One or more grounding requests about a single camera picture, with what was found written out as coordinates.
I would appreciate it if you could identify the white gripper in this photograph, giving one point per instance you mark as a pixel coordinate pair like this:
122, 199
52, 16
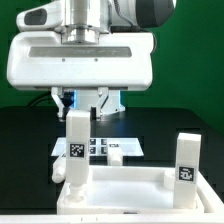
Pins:
39, 60

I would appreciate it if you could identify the white square desk top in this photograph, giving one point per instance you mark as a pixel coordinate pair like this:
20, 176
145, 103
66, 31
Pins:
127, 190

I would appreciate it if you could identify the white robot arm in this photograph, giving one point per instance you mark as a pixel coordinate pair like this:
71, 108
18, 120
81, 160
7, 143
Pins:
85, 21

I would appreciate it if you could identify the white marker base sheet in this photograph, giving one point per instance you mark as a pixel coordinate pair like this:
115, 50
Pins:
98, 146

